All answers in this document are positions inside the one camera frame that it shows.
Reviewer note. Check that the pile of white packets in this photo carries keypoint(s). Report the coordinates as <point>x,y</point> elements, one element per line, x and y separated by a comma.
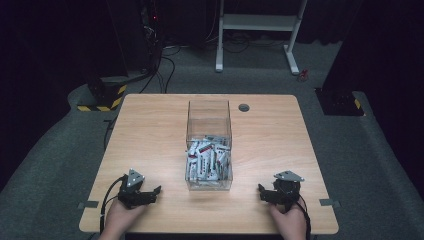
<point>208,160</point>

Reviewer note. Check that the small red object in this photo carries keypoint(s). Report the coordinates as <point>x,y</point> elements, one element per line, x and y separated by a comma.
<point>302,75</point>

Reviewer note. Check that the black base with yellow stripes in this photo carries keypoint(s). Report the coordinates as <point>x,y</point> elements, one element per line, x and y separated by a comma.
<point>106,96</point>

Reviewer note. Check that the person's left hand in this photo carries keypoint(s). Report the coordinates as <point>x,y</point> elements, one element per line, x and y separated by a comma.
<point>121,218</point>

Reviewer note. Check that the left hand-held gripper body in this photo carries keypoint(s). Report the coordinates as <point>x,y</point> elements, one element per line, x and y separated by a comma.
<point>131,191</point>

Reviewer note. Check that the dark equipment rack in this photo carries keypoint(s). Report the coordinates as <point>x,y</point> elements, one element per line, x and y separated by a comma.
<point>151,33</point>

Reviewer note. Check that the white metal stand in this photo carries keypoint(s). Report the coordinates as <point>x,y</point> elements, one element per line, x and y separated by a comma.
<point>256,22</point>

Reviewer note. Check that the clear plastic box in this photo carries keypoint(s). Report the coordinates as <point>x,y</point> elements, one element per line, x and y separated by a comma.
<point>209,126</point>

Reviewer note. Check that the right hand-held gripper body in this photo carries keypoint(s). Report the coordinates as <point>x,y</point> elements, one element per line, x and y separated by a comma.
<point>286,191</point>

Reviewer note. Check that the grey tape strip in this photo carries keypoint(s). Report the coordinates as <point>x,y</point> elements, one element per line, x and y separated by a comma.
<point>88,204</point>
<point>329,202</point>

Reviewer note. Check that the person's right hand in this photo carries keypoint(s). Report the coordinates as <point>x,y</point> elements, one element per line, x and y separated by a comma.
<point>289,221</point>

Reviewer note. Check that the black stand base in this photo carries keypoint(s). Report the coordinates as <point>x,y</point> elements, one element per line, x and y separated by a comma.
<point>338,101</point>

